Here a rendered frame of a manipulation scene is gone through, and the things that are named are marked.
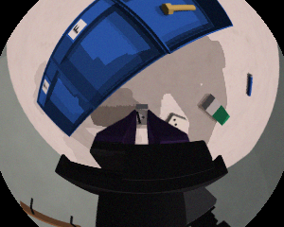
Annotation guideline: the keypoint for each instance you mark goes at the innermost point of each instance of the dark blue rack of bins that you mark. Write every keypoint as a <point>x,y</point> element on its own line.
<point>98,58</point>

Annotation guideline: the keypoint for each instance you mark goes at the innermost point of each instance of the brass hex bolt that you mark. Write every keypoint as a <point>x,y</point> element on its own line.
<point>168,8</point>

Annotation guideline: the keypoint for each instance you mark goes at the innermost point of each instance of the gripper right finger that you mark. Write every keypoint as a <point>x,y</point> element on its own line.
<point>161,132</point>

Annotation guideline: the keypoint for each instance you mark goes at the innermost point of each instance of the white domino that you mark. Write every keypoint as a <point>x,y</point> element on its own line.
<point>177,120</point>

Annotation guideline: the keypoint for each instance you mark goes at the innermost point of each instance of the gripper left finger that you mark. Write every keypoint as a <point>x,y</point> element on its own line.
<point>123,131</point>

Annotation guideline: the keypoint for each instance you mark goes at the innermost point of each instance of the dark blue cylinder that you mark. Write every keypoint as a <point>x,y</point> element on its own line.
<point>250,81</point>

